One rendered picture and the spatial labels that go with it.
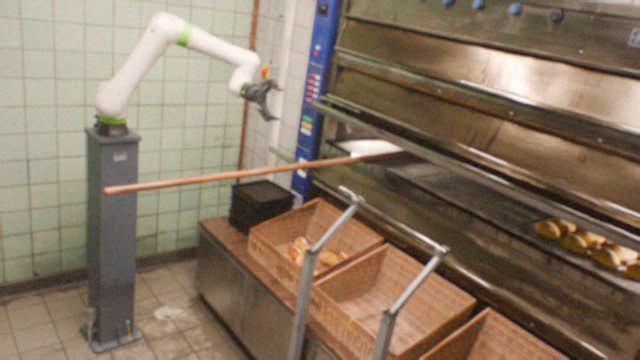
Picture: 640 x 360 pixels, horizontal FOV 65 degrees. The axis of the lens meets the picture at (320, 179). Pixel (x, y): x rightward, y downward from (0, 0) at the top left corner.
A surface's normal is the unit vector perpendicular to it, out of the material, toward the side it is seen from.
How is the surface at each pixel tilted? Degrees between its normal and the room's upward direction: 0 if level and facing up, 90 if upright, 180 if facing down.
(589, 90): 70
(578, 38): 90
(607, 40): 92
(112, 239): 90
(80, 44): 90
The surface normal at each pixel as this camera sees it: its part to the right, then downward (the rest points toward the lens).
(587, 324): -0.69, -0.22
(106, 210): 0.66, 0.36
